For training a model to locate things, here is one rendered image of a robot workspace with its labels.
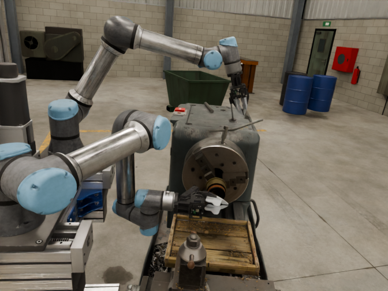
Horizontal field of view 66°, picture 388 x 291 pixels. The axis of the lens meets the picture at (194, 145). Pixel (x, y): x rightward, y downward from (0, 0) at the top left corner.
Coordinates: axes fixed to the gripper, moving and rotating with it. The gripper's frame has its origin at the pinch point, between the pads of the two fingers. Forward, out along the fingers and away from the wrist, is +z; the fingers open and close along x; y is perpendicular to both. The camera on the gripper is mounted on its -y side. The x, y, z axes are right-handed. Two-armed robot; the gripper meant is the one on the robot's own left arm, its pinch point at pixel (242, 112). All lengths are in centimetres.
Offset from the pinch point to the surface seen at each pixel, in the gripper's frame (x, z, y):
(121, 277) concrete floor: -109, 106, -23
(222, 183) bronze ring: -16.0, 20.9, 29.0
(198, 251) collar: -23, 14, 77
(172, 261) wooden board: -39, 35, 54
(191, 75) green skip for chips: -71, 42, -558
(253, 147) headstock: 1.5, 18.8, 1.7
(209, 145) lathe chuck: -18.5, 7.1, 16.6
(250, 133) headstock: 1.5, 12.2, -2.1
